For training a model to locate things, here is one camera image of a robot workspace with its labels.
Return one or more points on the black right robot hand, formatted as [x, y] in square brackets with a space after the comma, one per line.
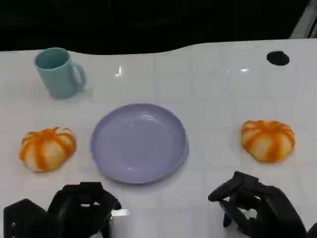
[272, 213]

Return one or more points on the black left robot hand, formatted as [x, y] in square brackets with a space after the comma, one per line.
[81, 213]

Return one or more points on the orange and white bread roll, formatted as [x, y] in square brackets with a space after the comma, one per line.
[47, 148]
[268, 141]

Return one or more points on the lilac plate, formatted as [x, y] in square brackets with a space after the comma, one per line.
[138, 146]

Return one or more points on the pale green mug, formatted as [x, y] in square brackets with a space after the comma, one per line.
[57, 79]

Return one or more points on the black table grommet hole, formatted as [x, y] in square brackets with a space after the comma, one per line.
[278, 58]

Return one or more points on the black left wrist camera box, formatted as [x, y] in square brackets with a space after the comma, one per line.
[23, 220]

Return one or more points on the white frame post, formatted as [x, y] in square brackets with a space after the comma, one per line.
[305, 22]

